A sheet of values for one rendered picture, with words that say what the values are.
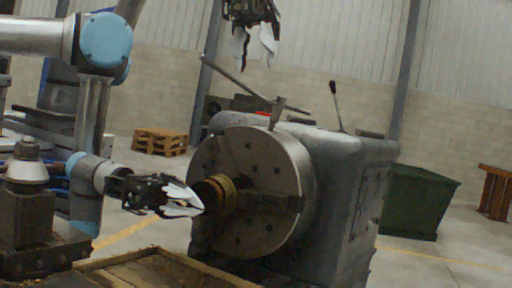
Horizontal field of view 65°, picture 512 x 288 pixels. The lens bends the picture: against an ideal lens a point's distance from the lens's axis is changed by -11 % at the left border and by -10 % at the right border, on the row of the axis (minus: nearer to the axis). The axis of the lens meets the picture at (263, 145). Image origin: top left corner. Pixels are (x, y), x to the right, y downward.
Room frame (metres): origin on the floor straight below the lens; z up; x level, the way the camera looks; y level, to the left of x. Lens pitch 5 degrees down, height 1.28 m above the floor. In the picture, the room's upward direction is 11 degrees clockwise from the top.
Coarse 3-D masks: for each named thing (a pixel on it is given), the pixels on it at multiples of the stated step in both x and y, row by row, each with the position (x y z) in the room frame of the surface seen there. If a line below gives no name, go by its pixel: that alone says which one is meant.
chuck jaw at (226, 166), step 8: (216, 136) 1.02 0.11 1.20; (224, 136) 1.05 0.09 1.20; (208, 144) 1.02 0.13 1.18; (216, 144) 1.01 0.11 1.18; (224, 144) 1.03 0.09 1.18; (208, 152) 1.02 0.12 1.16; (216, 152) 1.01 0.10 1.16; (224, 152) 1.02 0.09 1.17; (208, 160) 1.00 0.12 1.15; (216, 160) 0.99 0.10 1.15; (224, 160) 1.00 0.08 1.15; (232, 160) 1.03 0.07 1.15; (208, 168) 1.00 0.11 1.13; (216, 168) 0.96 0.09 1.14; (224, 168) 0.99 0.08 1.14; (232, 168) 1.01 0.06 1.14; (208, 176) 0.97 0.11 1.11; (232, 176) 1.00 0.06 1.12; (240, 176) 1.04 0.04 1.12
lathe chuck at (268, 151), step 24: (240, 144) 1.03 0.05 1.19; (264, 144) 1.00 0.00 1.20; (288, 144) 1.02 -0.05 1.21; (192, 168) 1.09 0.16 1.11; (240, 168) 1.03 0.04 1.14; (264, 168) 1.00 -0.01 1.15; (288, 168) 0.97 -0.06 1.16; (288, 192) 0.97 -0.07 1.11; (312, 192) 1.02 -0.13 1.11; (240, 216) 1.02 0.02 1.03; (264, 216) 0.99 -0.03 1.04; (288, 216) 0.96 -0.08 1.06; (216, 240) 1.04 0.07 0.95; (240, 240) 1.01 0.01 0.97; (264, 240) 0.98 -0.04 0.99; (288, 240) 0.99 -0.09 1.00
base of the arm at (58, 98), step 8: (48, 80) 1.30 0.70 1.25; (56, 80) 1.29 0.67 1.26; (64, 80) 1.30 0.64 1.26; (48, 88) 1.29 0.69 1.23; (56, 88) 1.29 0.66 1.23; (64, 88) 1.30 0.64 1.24; (72, 88) 1.32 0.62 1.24; (40, 96) 1.30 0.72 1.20; (48, 96) 1.28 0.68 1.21; (56, 96) 1.28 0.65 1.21; (64, 96) 1.30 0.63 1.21; (72, 96) 1.32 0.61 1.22; (40, 104) 1.28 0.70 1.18; (48, 104) 1.27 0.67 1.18; (56, 104) 1.28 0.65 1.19; (64, 104) 1.30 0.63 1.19; (72, 104) 1.31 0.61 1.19; (64, 112) 1.29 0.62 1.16; (72, 112) 1.31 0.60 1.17
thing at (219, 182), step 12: (204, 180) 0.90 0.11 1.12; (216, 180) 0.92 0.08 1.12; (228, 180) 0.94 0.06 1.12; (204, 192) 0.95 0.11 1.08; (216, 192) 0.89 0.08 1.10; (228, 192) 0.91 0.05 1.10; (204, 204) 0.94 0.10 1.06; (216, 204) 0.88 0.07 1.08; (228, 204) 0.91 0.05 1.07; (216, 216) 0.95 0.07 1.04
